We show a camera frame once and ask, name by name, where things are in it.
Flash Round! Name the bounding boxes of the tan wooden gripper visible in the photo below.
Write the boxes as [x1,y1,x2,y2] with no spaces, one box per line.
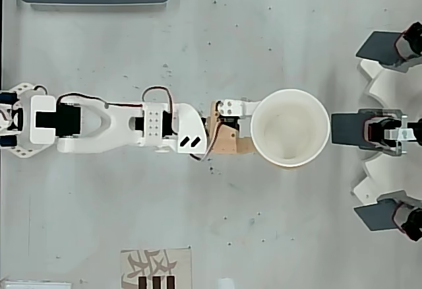
[204,98,262,155]

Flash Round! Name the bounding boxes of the paper cup white inside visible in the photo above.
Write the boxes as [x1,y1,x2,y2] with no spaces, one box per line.
[249,87,331,168]

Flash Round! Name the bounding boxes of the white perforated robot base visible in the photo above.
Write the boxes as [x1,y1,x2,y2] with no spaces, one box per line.
[0,82,56,160]

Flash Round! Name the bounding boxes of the printed paper mat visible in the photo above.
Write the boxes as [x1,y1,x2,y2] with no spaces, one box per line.
[119,247,193,289]

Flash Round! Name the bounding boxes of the black flat paddle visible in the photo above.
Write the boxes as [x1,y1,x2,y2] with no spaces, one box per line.
[353,201,399,233]
[355,30,404,67]
[330,112,367,146]

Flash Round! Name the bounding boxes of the white gear-shaped fixture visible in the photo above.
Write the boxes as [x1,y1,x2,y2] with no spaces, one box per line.
[350,57,422,205]

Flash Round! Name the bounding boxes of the gray servo motor unit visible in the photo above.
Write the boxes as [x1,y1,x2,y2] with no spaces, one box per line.
[384,21,422,73]
[377,189,422,243]

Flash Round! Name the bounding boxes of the white flat box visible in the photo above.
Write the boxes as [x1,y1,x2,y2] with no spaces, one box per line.
[0,278,73,289]

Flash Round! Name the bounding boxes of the black red gripper motor cable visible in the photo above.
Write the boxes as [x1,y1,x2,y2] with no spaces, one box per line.
[190,102,221,164]

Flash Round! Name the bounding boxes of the looped black red arm cable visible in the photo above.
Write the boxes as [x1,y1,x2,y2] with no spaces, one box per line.
[141,85,176,128]

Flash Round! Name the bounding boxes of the thin black red arm cable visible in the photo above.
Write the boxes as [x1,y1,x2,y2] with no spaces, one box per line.
[56,93,145,109]

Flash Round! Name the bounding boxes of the servo unit with metal bracket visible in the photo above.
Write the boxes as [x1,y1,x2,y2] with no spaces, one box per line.
[357,108,422,156]

